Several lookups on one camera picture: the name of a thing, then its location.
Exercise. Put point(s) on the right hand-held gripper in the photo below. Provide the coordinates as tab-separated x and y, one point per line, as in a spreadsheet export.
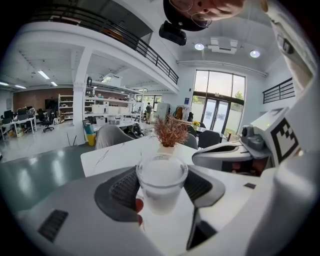
282	137

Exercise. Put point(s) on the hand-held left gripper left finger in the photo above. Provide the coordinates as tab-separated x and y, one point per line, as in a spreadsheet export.
75	207

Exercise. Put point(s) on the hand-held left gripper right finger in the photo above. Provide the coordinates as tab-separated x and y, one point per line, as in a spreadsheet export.
237	205

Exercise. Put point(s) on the white cup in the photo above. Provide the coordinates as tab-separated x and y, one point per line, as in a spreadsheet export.
162	175

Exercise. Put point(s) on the black dining chair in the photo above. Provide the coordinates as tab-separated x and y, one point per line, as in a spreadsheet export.
208	138

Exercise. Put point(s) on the grey upholstered chair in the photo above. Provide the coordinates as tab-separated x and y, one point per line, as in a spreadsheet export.
110	136
192	142

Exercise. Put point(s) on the yellow sunflower decoration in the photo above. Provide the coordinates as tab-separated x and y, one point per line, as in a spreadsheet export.
195	123

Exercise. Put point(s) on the potted reddish dried plant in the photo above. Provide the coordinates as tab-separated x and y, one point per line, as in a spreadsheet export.
171	130

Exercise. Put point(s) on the glass entrance doors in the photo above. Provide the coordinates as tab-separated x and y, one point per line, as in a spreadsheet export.
218	96

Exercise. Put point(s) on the white marble dining table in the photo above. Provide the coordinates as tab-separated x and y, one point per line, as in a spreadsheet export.
112	157

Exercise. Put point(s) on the white refrigerator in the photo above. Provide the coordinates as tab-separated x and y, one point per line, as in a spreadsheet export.
163	111

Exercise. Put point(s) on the yellow bin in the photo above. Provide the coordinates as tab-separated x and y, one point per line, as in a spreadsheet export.
91	138

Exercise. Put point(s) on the short black railing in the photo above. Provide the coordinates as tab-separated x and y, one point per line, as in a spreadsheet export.
277	91

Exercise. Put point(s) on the black office chair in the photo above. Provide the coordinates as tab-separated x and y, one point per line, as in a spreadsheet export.
47	122

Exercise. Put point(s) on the white office desks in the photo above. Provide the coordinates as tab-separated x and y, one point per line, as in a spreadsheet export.
22	122

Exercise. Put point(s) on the white open shelf unit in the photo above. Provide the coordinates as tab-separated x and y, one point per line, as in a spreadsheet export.
65	107

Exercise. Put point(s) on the white storage shelving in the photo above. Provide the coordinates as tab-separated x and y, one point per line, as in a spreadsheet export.
110	110

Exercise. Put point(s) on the round ceiling light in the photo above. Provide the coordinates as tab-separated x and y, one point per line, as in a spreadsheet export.
199	46
254	53

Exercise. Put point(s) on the white ceiling air conditioner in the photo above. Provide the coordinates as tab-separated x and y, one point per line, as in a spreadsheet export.
222	46

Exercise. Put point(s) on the fluorescent tube light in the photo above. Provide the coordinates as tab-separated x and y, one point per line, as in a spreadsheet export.
43	74
54	83
20	86
3	83

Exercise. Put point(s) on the black balcony railing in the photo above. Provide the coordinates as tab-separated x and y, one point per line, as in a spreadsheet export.
140	45

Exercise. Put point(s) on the person's thin-rimmed glasses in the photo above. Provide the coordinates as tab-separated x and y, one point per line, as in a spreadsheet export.
200	20

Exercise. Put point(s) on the person's face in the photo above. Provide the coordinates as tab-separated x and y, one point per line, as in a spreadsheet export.
220	10

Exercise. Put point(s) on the blue wall sign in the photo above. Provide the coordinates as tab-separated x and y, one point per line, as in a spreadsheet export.
187	100

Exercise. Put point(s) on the black wall screen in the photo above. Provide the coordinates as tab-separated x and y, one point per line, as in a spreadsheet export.
51	103

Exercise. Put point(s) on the black head-worn camera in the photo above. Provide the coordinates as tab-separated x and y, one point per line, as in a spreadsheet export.
172	33

